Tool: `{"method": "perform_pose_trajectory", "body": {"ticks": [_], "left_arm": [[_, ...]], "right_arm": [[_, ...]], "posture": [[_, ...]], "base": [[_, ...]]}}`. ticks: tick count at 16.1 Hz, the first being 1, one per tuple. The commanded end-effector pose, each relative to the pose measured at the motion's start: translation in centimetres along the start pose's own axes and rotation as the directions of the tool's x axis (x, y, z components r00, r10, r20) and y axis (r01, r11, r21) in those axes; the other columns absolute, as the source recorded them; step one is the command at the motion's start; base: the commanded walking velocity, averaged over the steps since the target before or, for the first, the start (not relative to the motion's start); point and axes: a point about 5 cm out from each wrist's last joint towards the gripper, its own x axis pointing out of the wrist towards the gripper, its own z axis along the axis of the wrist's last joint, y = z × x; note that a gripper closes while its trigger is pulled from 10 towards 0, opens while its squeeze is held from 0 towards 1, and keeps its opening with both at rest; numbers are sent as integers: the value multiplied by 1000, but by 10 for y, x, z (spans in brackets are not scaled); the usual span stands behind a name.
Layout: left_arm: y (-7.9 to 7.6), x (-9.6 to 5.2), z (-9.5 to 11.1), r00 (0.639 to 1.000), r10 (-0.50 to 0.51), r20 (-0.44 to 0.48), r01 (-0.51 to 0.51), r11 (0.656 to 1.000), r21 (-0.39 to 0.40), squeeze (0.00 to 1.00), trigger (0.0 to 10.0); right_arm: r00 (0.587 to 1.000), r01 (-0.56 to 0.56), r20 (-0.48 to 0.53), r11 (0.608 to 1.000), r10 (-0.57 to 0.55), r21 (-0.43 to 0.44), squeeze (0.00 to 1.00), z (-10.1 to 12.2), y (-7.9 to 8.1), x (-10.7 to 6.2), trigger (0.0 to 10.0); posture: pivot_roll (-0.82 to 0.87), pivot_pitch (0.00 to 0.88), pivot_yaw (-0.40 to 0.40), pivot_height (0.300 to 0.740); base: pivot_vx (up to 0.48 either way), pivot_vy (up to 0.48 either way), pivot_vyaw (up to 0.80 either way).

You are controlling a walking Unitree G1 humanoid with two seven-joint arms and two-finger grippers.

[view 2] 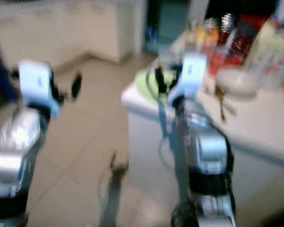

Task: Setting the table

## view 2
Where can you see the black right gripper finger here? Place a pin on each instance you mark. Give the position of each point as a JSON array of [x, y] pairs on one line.
[[154, 80]]

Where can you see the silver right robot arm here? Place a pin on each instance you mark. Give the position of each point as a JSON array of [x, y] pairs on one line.
[[206, 151]]

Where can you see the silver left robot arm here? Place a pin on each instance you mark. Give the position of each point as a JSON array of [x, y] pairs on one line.
[[14, 151]]

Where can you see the blue fabric object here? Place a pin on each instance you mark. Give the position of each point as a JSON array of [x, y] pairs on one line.
[[2, 71]]

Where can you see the light green plate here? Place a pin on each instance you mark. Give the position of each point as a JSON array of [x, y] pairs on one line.
[[143, 90]]

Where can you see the orange snack bag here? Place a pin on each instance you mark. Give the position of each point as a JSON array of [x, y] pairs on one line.
[[202, 33]]

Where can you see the brown spoon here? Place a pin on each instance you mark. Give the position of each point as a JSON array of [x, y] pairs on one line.
[[221, 104]]

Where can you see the cream kitchen cabinets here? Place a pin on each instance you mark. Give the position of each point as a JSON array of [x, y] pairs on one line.
[[66, 28]]

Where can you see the white bowl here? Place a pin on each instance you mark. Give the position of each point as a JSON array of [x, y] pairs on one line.
[[239, 81]]

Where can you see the red snack package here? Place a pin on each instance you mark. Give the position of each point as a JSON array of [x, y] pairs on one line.
[[232, 42]]

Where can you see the white table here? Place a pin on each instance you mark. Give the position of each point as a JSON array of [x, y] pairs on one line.
[[255, 127]]

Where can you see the pale printed carton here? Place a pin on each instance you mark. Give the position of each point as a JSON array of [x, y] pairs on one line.
[[272, 52]]

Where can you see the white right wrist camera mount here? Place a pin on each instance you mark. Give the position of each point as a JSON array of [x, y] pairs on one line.
[[189, 78]]

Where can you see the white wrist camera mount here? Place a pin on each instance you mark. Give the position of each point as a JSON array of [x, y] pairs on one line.
[[37, 82], [189, 78]]

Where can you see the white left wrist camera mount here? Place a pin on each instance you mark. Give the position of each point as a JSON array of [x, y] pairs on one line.
[[37, 82]]

